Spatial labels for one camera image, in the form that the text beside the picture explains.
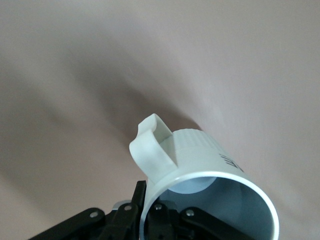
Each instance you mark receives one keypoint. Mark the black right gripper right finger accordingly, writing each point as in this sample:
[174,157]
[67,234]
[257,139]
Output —
[160,225]

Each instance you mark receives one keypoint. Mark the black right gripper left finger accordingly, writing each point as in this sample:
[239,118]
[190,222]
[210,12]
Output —
[120,222]

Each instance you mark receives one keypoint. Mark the brown table cloth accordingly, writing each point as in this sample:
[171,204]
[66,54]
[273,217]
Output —
[100,75]

